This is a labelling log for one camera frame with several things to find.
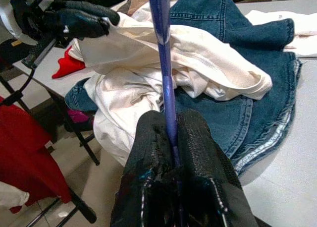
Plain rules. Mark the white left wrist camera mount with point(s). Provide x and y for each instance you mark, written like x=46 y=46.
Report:
x=6 y=21

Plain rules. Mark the white printed T-shirt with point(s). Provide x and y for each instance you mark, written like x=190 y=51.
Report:
x=304 y=23

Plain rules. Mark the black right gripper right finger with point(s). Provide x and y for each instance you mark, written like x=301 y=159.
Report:
x=203 y=152

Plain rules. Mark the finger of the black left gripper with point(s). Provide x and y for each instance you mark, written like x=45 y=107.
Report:
x=79 y=26
x=86 y=9

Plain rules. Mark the plain white T-shirt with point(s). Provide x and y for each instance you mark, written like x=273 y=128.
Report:
x=198 y=51

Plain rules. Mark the white cloth bundle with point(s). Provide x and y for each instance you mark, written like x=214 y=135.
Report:
x=12 y=197

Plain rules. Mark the small red garment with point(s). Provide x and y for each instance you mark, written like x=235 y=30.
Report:
x=68 y=67

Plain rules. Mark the magenta cloth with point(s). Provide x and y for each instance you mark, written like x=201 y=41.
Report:
x=79 y=119

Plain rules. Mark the blue denim garment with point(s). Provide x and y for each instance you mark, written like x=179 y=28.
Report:
x=260 y=71

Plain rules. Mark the large red garment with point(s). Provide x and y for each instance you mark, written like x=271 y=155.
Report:
x=24 y=142

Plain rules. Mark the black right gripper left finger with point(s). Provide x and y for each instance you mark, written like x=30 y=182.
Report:
x=148 y=150

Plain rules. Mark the black folding table leg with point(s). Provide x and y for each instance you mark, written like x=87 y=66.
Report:
x=81 y=204
x=74 y=127

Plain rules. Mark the purple plastic hanger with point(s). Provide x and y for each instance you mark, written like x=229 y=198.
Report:
x=163 y=51

